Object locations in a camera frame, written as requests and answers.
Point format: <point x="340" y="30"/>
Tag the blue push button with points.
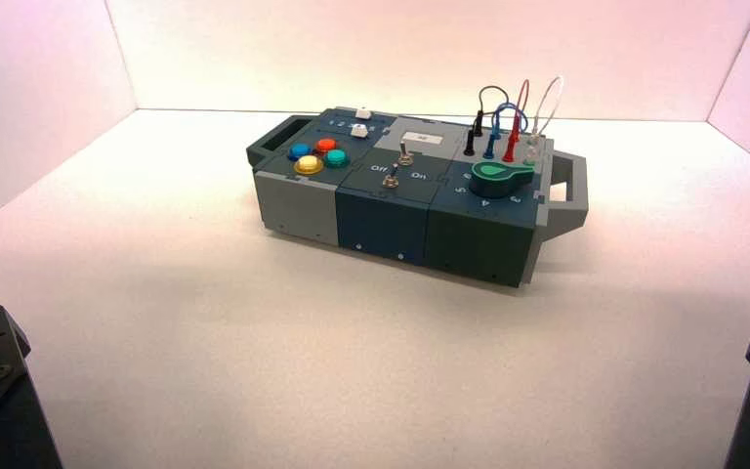
<point x="299" y="151"/>

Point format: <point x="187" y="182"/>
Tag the white slider cap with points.
<point x="364" y="114"/>
<point x="359" y="131"/>

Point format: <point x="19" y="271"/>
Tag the teal push button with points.
<point x="336" y="158"/>

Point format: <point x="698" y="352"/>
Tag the yellow push button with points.
<point x="309" y="165"/>

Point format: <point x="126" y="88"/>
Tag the grey and blue control box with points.
<point x="381" y="207"/>

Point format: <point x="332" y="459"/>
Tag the orange push button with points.
<point x="326" y="145"/>

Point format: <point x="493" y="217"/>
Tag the green rotary knob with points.
<point x="501" y="178"/>

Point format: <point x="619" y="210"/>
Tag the white label display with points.
<point x="421" y="137"/>

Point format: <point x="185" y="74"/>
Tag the metal toggle switch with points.
<point x="405" y="154"/>
<point x="390" y="178"/>

